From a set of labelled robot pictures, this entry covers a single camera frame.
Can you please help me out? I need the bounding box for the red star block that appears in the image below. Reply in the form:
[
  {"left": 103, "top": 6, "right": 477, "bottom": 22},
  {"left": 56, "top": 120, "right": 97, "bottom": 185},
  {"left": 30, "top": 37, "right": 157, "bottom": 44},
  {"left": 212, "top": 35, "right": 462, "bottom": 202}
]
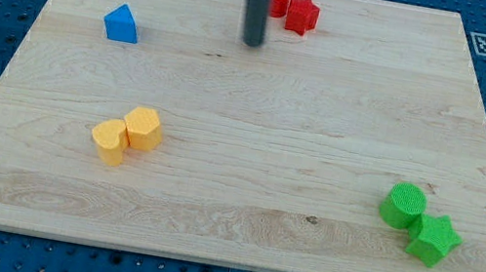
[{"left": 284, "top": 0, "right": 320, "bottom": 36}]

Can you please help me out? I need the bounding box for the green star block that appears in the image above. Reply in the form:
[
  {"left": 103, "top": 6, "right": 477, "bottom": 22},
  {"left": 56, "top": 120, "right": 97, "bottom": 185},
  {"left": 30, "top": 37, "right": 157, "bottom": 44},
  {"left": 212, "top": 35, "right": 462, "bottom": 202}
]
[{"left": 405, "top": 214, "right": 463, "bottom": 268}]

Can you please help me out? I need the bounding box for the yellow hexagon block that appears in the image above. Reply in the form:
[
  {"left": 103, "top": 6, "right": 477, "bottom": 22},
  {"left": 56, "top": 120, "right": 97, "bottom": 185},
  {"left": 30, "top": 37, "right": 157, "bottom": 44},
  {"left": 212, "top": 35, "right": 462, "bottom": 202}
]
[{"left": 124, "top": 107, "right": 163, "bottom": 151}]

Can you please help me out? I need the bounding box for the light wooden board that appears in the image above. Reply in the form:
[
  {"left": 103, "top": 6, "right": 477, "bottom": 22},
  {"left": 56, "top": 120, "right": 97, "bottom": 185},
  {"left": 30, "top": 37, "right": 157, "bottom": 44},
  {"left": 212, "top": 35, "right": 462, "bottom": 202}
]
[{"left": 0, "top": 0, "right": 486, "bottom": 272}]

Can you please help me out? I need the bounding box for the yellow heart block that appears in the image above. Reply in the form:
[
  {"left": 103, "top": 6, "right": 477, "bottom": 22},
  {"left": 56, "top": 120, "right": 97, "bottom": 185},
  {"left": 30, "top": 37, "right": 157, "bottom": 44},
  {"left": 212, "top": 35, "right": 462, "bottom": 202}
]
[{"left": 92, "top": 119, "right": 129, "bottom": 167}]

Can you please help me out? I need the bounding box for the blue pentagon block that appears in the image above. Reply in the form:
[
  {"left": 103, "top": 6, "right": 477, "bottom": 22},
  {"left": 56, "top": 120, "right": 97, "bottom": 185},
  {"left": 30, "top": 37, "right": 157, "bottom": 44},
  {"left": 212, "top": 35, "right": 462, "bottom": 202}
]
[{"left": 103, "top": 4, "right": 138, "bottom": 44}]

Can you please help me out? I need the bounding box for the green cylinder block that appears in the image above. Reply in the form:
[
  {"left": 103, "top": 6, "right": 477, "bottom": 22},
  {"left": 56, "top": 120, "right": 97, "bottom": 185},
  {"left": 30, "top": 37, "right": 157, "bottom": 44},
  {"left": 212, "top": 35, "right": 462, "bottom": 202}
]
[{"left": 379, "top": 181, "right": 427, "bottom": 229}]

